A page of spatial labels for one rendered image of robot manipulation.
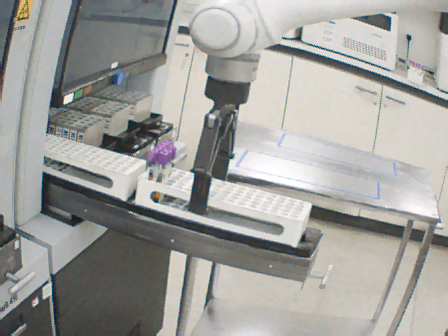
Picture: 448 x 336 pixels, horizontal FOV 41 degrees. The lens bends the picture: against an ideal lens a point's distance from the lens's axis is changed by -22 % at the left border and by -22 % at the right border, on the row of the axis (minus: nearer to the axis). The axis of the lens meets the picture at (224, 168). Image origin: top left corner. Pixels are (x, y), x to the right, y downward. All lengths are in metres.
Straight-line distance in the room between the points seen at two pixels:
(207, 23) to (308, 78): 2.58
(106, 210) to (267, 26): 0.49
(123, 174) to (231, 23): 0.43
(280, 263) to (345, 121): 2.36
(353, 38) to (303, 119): 0.57
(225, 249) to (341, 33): 2.38
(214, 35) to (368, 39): 2.54
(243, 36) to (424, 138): 2.63
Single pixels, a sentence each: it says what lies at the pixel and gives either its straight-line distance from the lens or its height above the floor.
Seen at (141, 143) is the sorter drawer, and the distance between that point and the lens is 1.64.
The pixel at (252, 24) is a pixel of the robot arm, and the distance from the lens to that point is 0.99.
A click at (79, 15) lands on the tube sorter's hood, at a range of 1.28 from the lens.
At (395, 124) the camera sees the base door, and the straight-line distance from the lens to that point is 3.53.
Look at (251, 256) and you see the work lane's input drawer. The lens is 1.23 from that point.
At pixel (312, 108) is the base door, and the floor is 0.57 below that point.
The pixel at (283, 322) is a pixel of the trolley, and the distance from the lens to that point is 2.05.
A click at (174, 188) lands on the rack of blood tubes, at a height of 0.86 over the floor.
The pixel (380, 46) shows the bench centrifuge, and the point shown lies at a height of 1.03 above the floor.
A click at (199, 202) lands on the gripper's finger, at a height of 0.86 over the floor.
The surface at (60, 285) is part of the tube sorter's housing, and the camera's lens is 1.33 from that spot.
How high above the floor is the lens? 1.29
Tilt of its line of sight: 18 degrees down
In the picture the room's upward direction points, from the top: 10 degrees clockwise
